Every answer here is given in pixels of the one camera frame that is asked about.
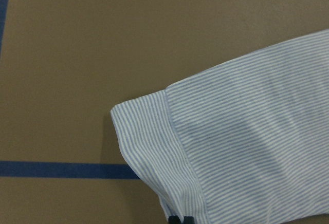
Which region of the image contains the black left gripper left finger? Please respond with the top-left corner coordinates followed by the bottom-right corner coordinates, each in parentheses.
top-left (168, 216), bottom-right (180, 224)

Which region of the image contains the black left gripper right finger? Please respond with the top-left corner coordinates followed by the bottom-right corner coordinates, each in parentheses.
top-left (184, 216), bottom-right (194, 224)

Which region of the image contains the blue white striped shirt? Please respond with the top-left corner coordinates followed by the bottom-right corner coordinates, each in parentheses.
top-left (111, 30), bottom-right (328, 223)

